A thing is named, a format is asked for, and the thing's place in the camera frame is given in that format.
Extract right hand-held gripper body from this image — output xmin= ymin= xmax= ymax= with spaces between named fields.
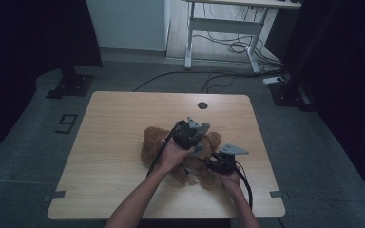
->
xmin=204 ymin=142 xmax=249 ymax=175

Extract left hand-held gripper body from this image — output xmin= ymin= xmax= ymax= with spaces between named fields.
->
xmin=172 ymin=116 xmax=211 ymax=157

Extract brown plush teddy bear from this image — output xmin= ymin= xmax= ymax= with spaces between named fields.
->
xmin=140 ymin=125 xmax=222 ymax=191

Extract person's right hand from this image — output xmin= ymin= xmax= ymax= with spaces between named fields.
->
xmin=219 ymin=172 xmax=243 ymax=195

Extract person's left hand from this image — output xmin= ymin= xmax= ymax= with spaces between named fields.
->
xmin=158 ymin=139 xmax=196 ymax=174

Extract white fabric label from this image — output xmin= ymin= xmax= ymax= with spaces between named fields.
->
xmin=184 ymin=167 xmax=202 ymax=186

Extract grey tape strip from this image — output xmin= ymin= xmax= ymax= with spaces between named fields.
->
xmin=43 ymin=189 xmax=67 ymax=203
xmin=269 ymin=189 xmax=289 ymax=200

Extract black metal stand base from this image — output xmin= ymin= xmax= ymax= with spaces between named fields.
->
xmin=46 ymin=66 xmax=96 ymax=100
xmin=268 ymin=74 xmax=316 ymax=112

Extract white power strip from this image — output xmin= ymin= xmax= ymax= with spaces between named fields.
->
xmin=262 ymin=75 xmax=285 ymax=86

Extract black tape floor mark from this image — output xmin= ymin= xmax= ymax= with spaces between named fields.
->
xmin=54 ymin=113 xmax=79 ymax=135

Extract dark curtain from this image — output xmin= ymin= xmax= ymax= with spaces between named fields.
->
xmin=0 ymin=0 xmax=103 ymax=165
xmin=279 ymin=0 xmax=365 ymax=203

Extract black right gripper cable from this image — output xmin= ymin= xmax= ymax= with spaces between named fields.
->
xmin=234 ymin=161 xmax=254 ymax=210

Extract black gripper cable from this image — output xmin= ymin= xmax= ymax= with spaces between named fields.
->
xmin=145 ymin=122 xmax=183 ymax=178
xmin=234 ymin=161 xmax=254 ymax=210

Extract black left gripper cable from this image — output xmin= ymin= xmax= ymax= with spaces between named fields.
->
xmin=145 ymin=122 xmax=183 ymax=178

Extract long black floor cable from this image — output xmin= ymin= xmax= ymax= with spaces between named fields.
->
xmin=132 ymin=69 xmax=279 ymax=93

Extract tangled black floor cables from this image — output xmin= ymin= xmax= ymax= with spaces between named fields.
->
xmin=193 ymin=31 xmax=283 ymax=70

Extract white desk frame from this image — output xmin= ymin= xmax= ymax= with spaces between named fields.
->
xmin=182 ymin=0 xmax=302 ymax=74

